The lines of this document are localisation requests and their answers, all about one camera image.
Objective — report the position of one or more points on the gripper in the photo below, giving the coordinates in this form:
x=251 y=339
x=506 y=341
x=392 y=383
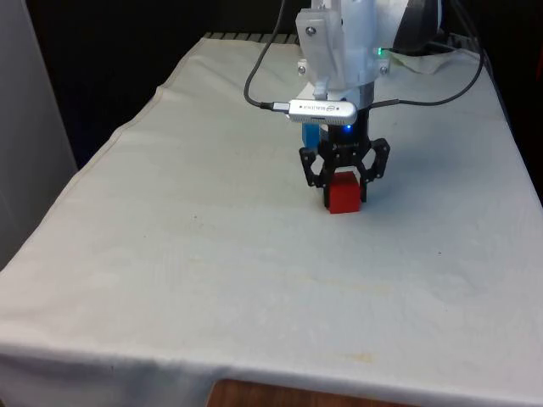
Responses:
x=345 y=140

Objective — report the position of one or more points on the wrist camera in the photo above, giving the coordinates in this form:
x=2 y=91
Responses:
x=322 y=111

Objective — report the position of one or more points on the blue cube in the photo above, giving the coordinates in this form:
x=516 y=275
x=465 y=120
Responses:
x=309 y=136

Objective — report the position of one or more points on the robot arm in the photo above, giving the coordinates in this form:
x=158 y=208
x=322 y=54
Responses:
x=352 y=46

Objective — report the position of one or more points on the red cube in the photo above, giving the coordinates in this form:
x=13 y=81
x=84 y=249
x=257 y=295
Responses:
x=345 y=197

